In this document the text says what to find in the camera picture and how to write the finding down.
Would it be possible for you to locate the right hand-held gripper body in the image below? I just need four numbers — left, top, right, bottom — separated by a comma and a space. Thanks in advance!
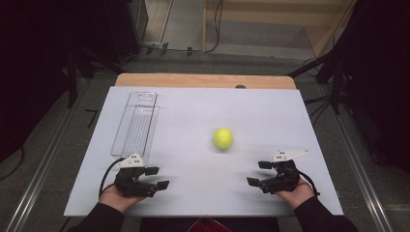
259, 149, 309, 194

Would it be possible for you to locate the wooden table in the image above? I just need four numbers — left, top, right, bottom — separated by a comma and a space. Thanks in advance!
114, 72, 297, 91

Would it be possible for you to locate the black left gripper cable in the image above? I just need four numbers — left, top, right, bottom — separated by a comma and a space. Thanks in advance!
98, 157, 126, 200

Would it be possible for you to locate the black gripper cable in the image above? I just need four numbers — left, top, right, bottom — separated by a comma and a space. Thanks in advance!
298, 170, 321, 197
98, 157, 126, 200

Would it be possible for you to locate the person's dark red clothing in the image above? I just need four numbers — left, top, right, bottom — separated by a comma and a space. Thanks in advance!
138, 217, 280, 232

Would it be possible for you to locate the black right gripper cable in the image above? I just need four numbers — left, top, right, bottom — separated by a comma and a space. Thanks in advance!
298, 170, 321, 197

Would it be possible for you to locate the person's left hand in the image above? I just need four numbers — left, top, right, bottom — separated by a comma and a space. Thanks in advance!
99, 184, 147, 215

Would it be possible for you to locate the yellow tennis ball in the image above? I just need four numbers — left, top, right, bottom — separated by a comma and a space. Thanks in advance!
212, 127, 235, 150

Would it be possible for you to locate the metal floor rail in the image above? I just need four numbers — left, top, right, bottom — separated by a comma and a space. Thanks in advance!
5, 76, 93, 232
317, 85, 395, 232

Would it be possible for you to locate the person's right hand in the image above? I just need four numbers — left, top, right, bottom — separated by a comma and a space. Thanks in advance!
276, 178, 315, 211

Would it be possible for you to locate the clear plastic tray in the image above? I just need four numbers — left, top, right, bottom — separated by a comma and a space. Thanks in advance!
110, 91, 161, 162

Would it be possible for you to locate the black cabinet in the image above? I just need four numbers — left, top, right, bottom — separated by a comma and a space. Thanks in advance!
104, 0, 150, 64

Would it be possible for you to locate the black metal stand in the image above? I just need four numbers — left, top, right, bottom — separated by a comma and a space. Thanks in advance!
62, 44, 128, 109
287, 51, 347, 116

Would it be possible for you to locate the white board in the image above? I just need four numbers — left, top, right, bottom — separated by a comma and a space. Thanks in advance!
63, 85, 344, 218

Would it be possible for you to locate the black hanging cable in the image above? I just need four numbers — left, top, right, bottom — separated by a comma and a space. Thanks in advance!
167, 0, 225, 54

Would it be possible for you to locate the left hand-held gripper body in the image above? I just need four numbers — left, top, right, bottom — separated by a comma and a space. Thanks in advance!
114, 153, 159, 198

